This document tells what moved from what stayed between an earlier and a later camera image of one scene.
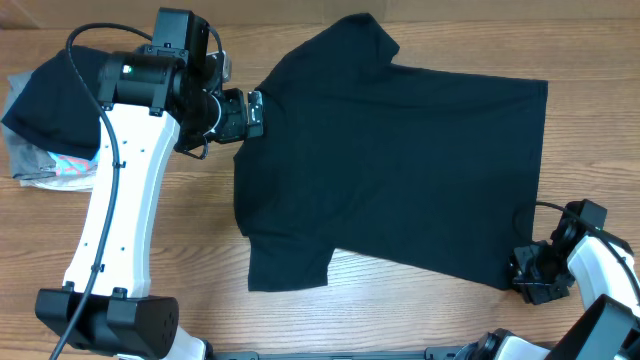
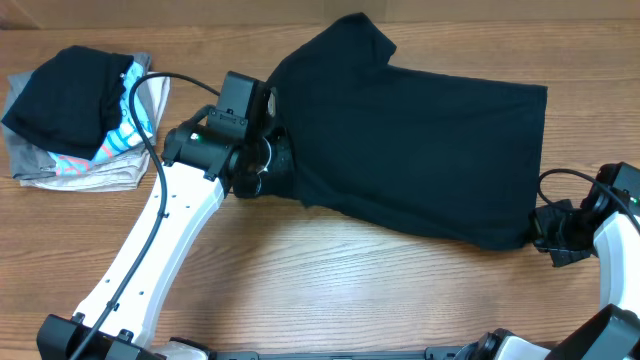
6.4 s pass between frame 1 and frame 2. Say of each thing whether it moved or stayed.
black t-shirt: moved
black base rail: stayed
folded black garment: stayed
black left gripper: moved
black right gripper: moved
